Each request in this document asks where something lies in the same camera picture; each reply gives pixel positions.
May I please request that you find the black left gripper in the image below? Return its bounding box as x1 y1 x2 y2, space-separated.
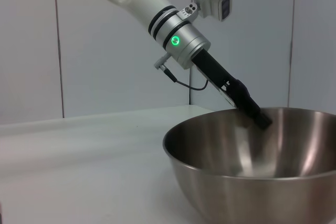
190 49 273 131

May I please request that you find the stainless steel bowl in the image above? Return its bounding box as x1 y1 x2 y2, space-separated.
162 107 336 224

